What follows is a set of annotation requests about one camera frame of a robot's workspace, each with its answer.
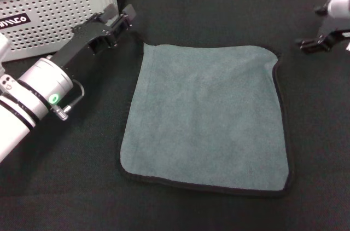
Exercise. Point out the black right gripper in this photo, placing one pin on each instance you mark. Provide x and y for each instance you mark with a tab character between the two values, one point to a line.
335	25

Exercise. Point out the grey-green perforated storage box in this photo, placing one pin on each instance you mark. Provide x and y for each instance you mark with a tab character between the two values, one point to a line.
54	3

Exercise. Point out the green yellow towel black trim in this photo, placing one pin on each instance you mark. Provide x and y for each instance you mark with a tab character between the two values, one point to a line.
205	110

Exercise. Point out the black tablecloth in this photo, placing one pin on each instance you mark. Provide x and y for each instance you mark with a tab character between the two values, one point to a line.
68	192

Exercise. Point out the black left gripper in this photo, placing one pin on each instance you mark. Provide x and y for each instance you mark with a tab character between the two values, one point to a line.
82	50

